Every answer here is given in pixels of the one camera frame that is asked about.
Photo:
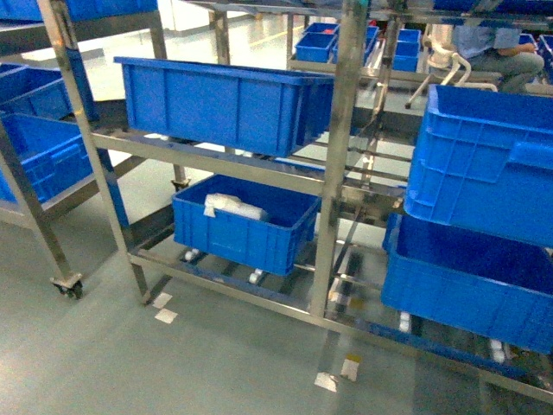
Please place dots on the blue crate on lower shelf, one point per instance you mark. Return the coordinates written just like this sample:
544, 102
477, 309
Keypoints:
269, 241

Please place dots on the blue crate on shelf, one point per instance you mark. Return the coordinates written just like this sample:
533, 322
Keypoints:
269, 241
266, 111

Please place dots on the blue crate on middle shelf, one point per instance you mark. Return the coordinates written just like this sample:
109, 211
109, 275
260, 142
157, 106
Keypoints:
266, 111

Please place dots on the stainless steel shelf rack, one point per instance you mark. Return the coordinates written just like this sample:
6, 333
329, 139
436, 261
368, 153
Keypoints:
112, 157

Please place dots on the lower right shelf crate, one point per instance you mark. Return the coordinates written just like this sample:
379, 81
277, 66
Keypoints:
497, 288

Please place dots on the seated person in blue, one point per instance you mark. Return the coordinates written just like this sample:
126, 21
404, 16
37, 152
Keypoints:
497, 50

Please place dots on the white plastic bag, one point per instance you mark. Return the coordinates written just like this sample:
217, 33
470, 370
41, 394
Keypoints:
218, 202

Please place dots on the large blue crate right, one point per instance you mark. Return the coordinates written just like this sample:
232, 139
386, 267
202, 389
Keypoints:
483, 161

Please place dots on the left blue crate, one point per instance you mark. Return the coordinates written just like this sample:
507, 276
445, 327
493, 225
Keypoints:
52, 153

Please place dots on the white chair frame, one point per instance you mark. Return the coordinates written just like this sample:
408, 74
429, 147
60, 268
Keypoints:
446, 66

